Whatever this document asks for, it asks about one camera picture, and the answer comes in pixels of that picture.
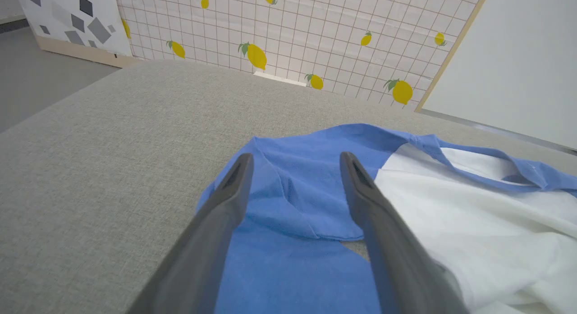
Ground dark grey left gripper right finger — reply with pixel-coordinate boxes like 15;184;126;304
339;151;469;314

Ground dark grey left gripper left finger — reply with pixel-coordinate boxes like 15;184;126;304
126;153;254;314

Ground blue and white shirt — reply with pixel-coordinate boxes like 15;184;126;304
196;123;577;314

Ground white board partition on stand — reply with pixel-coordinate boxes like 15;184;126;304
420;0;577;153

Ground lemon print tile partition panel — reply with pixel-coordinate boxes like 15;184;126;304
115;0;492;113

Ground grey diamond pattern panel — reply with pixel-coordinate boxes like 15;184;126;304
14;0;141;69

